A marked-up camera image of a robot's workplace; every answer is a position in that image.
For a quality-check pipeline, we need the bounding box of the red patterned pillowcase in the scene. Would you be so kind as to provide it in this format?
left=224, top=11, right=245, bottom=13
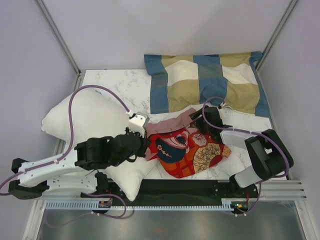
left=145, top=108, right=232, bottom=179

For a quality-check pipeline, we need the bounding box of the white pillow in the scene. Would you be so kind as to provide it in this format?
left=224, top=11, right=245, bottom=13
left=41, top=88, right=157, bottom=201

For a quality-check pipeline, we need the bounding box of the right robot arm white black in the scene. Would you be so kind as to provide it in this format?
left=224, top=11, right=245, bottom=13
left=189, top=105, right=294, bottom=198

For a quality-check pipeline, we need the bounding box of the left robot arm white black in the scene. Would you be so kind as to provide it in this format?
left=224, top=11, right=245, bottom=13
left=8, top=129, right=150, bottom=202

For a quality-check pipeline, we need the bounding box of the blue beige checkered pillow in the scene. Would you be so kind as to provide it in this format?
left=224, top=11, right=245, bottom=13
left=144, top=51, right=270, bottom=118

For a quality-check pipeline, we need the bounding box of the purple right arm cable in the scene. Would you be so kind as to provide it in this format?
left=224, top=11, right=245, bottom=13
left=202, top=97, right=293, bottom=178

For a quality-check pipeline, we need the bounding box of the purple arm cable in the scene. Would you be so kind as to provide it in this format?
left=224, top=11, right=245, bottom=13
left=202, top=97, right=293, bottom=178
left=0, top=85, right=132, bottom=196

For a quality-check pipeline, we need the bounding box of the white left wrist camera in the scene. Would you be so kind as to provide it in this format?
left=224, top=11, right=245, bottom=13
left=128, top=112, right=150, bottom=138

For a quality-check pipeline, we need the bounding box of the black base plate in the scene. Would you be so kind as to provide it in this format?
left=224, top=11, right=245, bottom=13
left=98, top=177, right=260, bottom=208

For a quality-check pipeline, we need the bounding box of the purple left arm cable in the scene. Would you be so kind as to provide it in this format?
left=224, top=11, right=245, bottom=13
left=0, top=85, right=132, bottom=196

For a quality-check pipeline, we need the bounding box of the left aluminium frame post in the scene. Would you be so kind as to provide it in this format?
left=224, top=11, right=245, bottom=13
left=34, top=0, right=81, bottom=76

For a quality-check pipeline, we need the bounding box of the aluminium frame post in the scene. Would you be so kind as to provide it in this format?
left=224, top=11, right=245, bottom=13
left=256, top=0, right=300, bottom=71
left=34, top=0, right=81, bottom=76

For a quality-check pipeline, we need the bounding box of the aluminium front rail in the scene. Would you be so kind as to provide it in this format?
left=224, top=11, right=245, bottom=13
left=260, top=180, right=307, bottom=201

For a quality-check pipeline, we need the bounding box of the white slotted cable duct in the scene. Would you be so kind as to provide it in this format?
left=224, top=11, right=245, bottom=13
left=45, top=199, right=249, bottom=212

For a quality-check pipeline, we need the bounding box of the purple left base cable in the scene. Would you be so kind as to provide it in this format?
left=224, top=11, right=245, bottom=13
left=44, top=193, right=128, bottom=230

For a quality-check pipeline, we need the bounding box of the right aluminium frame post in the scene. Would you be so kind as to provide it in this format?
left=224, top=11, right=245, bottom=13
left=256, top=0, right=300, bottom=71

